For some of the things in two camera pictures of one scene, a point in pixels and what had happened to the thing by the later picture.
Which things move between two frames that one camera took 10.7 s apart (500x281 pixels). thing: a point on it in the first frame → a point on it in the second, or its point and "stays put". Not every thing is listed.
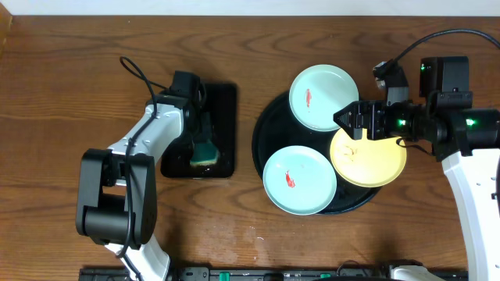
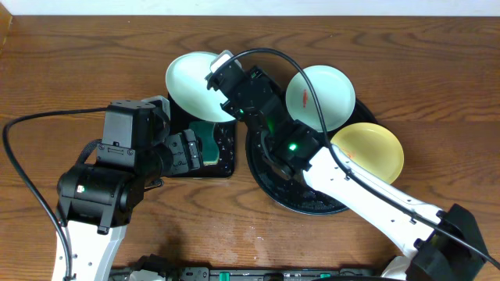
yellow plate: (367, 162) stays put
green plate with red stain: (317, 93) stays put
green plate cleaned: (299, 179) → (187, 83)
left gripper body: (199, 130) → (192, 154)
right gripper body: (379, 119) → (256, 72)
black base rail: (438, 273) stays put
